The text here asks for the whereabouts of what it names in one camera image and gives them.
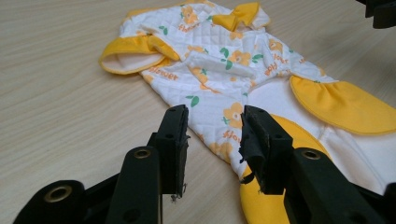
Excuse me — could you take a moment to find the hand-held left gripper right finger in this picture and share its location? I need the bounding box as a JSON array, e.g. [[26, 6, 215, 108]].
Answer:
[[238, 105, 387, 224]]

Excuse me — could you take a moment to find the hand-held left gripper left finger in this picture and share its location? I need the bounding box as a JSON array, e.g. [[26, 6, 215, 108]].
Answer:
[[105, 104, 191, 224]]

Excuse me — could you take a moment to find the white yellow floral pet garment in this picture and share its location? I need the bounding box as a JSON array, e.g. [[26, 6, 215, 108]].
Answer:
[[98, 0, 396, 224]]

